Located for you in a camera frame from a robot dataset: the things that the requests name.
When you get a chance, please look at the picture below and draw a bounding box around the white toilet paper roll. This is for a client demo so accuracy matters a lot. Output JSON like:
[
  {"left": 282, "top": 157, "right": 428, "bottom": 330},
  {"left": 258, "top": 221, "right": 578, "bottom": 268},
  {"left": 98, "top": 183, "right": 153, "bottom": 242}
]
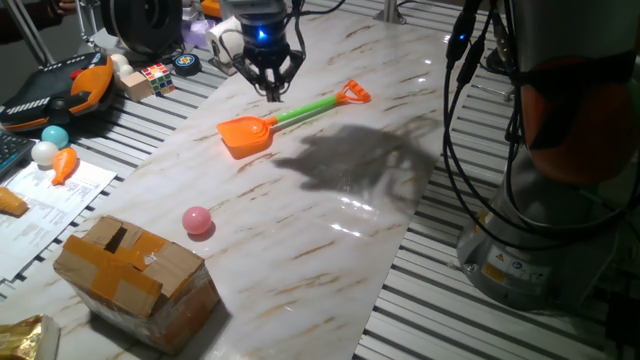
[{"left": 204, "top": 15, "right": 246, "bottom": 60}]

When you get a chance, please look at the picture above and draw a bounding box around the purple plastic object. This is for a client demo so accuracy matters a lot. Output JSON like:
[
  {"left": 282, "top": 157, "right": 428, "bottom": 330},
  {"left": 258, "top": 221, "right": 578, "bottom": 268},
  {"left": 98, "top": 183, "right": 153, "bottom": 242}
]
[{"left": 180, "top": 18, "right": 217, "bottom": 49}]

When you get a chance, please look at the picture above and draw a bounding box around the brown toy ice cream cone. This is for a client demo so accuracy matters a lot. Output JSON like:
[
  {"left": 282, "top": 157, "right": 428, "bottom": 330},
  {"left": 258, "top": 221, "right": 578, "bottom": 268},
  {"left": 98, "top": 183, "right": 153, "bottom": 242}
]
[{"left": 0, "top": 186, "right": 30, "bottom": 218}]

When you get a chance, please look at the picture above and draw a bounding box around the printed white paper sheet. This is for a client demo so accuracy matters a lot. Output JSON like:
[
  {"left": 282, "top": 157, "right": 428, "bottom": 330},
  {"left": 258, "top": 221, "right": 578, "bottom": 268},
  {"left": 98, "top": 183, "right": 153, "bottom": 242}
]
[{"left": 0, "top": 159, "right": 118, "bottom": 284}]

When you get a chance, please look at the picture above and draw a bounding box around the black round puck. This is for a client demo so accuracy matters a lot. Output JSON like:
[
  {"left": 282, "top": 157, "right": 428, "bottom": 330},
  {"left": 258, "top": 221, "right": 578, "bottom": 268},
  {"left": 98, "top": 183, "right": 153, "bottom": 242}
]
[{"left": 172, "top": 53, "right": 203, "bottom": 77}]

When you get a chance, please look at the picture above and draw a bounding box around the pink plastic ball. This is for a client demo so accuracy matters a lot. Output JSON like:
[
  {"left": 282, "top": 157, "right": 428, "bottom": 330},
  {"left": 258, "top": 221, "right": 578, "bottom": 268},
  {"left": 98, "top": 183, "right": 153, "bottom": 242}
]
[{"left": 181, "top": 205, "right": 213, "bottom": 236}]

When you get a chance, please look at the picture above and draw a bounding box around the person forearm dark sleeve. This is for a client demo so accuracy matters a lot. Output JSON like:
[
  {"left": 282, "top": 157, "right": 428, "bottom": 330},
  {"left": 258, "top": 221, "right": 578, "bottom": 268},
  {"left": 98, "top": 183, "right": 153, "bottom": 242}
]
[{"left": 0, "top": 0, "right": 64, "bottom": 46}]

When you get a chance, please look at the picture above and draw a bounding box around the orange black power tool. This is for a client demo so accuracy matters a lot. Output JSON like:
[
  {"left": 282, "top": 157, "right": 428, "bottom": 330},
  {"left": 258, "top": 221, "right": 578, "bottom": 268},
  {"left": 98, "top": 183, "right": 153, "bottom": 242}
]
[{"left": 0, "top": 51, "right": 116, "bottom": 133}]

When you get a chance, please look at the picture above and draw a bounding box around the large black round device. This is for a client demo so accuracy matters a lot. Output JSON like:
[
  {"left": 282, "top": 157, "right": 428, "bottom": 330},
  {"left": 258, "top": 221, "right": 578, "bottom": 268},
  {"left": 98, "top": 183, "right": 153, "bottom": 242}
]
[{"left": 99, "top": 0, "right": 184, "bottom": 56}]

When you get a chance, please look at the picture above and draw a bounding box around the teal plastic ball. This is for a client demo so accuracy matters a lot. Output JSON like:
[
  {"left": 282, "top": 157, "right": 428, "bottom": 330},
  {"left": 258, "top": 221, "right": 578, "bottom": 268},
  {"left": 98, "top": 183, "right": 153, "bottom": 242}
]
[{"left": 40, "top": 124, "right": 70, "bottom": 150}]

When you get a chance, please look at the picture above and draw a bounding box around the colourful puzzle cube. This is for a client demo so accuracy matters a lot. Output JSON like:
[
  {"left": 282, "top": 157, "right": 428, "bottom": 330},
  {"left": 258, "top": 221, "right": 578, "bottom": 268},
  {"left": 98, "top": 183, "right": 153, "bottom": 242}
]
[{"left": 140, "top": 62, "right": 177, "bottom": 98}]

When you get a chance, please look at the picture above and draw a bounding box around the cardboard box with orange tape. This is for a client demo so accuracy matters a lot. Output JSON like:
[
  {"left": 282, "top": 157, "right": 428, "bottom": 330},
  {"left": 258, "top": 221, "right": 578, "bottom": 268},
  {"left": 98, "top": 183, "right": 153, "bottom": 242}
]
[{"left": 53, "top": 214, "right": 221, "bottom": 356}]

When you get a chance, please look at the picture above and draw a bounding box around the marble pattern table sheet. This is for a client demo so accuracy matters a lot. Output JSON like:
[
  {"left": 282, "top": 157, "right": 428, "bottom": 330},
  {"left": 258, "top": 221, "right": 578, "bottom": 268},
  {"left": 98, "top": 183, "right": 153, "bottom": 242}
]
[{"left": 0, "top": 0, "right": 479, "bottom": 360}]

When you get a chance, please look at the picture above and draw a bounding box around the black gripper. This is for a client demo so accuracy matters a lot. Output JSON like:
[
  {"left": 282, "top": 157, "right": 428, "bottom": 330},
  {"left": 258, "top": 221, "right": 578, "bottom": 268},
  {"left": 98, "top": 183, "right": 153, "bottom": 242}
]
[{"left": 232, "top": 12, "right": 306, "bottom": 103}]

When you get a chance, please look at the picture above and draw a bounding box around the thin metal rod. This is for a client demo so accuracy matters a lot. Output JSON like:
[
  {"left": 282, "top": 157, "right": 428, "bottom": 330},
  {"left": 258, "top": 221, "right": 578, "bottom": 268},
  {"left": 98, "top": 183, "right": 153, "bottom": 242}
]
[{"left": 74, "top": 0, "right": 101, "bottom": 49}]

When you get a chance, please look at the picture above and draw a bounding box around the large white plastic ball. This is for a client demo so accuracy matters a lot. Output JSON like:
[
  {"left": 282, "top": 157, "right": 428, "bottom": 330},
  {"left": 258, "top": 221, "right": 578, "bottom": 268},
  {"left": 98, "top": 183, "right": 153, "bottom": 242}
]
[{"left": 30, "top": 140, "right": 60, "bottom": 167}]

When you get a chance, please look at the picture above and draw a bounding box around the orange toy carrot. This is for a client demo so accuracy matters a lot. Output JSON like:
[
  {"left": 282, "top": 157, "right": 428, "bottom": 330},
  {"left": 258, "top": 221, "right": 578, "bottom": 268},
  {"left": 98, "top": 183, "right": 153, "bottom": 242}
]
[{"left": 51, "top": 146, "right": 80, "bottom": 187}]

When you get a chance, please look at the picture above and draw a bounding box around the orange toy shovel green handle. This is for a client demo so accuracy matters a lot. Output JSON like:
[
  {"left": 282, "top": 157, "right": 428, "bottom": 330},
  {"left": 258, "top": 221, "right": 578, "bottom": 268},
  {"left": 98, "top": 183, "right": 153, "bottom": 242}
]
[{"left": 215, "top": 79, "right": 373, "bottom": 160}]

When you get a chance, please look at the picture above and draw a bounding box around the silver metal post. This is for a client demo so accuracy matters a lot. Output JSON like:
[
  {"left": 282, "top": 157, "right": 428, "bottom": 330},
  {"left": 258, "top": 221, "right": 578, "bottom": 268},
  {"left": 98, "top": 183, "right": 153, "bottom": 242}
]
[{"left": 373, "top": 0, "right": 407, "bottom": 25}]

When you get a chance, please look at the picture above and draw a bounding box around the gold foil package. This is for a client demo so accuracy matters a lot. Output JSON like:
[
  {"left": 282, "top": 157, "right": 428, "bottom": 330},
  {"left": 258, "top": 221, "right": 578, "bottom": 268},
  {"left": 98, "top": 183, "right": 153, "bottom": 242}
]
[{"left": 0, "top": 313, "right": 61, "bottom": 360}]

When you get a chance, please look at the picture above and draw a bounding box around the plain wooden cube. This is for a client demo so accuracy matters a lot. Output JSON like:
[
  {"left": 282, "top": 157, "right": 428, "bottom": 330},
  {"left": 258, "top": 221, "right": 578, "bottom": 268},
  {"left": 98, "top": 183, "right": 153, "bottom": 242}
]
[{"left": 119, "top": 71, "right": 154, "bottom": 103}]

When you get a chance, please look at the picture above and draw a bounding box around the grey metal tripod leg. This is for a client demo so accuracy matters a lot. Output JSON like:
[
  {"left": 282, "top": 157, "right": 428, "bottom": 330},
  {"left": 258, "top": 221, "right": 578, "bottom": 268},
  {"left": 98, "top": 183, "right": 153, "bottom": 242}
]
[{"left": 4, "top": 0, "right": 56, "bottom": 66}]

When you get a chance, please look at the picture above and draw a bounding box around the black gripper cable bundle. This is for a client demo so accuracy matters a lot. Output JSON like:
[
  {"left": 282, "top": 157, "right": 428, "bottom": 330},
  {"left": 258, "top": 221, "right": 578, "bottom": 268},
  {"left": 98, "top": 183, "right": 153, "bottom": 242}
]
[{"left": 289, "top": 0, "right": 349, "bottom": 61}]

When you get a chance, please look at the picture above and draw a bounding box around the flat tray under paper roll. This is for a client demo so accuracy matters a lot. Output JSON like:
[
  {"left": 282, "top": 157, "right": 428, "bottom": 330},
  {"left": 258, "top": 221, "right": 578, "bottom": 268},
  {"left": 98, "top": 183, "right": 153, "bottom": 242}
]
[{"left": 208, "top": 47, "right": 251, "bottom": 76}]

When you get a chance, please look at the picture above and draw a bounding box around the small orange object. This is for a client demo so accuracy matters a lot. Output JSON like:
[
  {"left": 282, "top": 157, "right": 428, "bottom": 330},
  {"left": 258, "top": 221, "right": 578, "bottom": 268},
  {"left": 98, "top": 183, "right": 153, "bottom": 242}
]
[{"left": 200, "top": 0, "right": 224, "bottom": 20}]

